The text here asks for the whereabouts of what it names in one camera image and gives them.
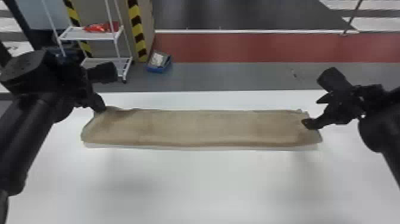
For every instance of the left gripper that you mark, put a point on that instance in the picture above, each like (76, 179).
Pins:
(83, 89)

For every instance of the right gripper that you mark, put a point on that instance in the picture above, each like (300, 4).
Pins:
(345, 106)

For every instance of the beige towel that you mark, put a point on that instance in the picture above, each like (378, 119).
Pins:
(200, 128)

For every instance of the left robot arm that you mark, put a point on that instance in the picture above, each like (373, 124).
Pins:
(28, 125)

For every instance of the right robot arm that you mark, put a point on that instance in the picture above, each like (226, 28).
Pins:
(381, 125)

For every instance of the white shelf trolley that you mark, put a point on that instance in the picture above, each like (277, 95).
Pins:
(93, 34)

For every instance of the blue tray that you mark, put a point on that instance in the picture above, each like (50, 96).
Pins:
(158, 62)

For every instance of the red snack packet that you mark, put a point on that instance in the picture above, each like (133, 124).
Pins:
(99, 28)

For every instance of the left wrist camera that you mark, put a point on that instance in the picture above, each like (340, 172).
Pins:
(102, 72)

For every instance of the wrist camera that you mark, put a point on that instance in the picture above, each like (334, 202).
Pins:
(102, 72)
(333, 80)

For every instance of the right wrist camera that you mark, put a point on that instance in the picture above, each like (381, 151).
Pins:
(333, 80)

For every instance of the yellow black striped post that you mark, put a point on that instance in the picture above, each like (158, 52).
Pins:
(75, 18)
(137, 31)

